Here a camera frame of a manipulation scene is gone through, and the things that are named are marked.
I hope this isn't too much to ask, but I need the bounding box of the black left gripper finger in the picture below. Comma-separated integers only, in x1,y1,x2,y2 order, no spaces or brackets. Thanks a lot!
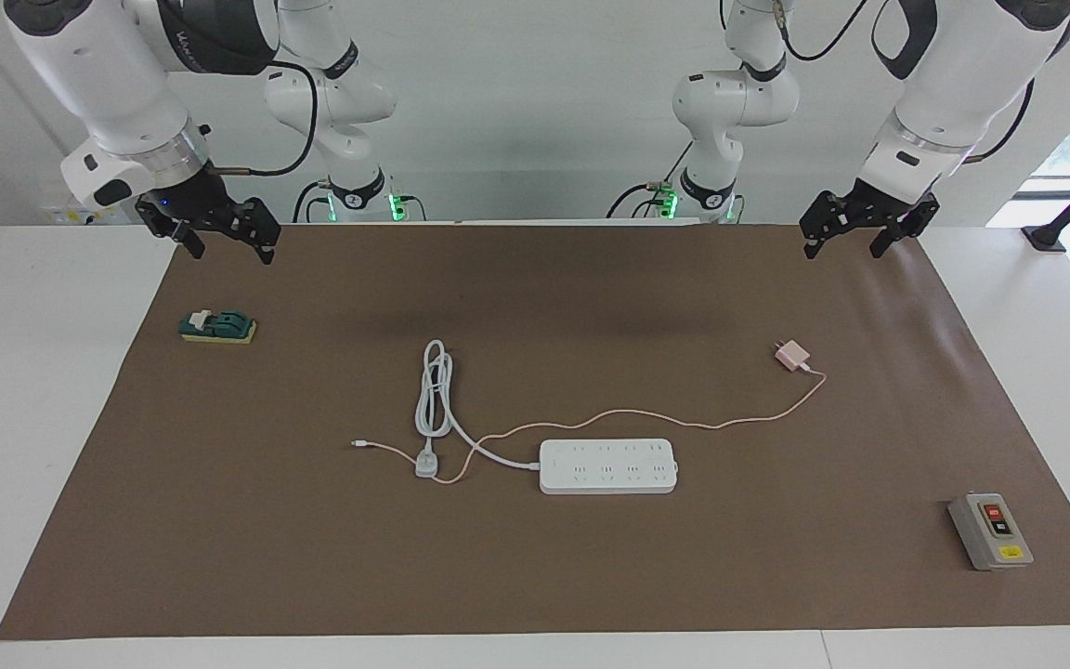
798,190,859,262
868,193,941,260

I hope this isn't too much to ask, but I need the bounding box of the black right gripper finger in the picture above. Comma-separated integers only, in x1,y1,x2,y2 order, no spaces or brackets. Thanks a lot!
169,219,208,261
232,196,283,267

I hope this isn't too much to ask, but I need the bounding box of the pink charger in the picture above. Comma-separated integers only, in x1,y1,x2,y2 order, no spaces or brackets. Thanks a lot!
773,339,814,374

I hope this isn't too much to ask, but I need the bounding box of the pink charging cable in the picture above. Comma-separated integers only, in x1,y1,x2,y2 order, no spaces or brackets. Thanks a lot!
351,366,829,487

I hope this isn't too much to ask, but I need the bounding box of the brown table mat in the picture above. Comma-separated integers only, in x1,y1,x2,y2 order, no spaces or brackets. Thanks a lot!
0,223,1070,642

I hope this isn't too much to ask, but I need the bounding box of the black right base cable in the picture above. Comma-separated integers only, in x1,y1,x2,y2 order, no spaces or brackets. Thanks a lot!
292,180,336,225

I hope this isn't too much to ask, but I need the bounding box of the black base cable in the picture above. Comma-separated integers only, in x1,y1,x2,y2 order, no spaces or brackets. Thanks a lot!
292,180,336,225
606,141,696,220

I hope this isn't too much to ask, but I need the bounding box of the green knife switch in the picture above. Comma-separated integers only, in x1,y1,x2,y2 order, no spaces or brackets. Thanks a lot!
178,309,258,346

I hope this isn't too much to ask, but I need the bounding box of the white wall socket box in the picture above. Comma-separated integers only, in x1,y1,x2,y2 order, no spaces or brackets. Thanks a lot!
41,195,141,226

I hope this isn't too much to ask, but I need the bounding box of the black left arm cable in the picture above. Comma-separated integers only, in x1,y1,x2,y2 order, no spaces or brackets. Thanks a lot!
770,0,1070,164

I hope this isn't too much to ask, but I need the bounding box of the black left base cable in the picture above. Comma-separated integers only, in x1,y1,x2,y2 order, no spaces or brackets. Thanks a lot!
606,141,696,220

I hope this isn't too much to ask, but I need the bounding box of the white power cord with plug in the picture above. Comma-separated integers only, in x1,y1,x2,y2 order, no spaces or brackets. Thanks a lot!
414,338,543,480

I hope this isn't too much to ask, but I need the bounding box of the grey on-off switch box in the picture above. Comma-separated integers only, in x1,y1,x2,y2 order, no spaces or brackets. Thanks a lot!
948,492,1035,571

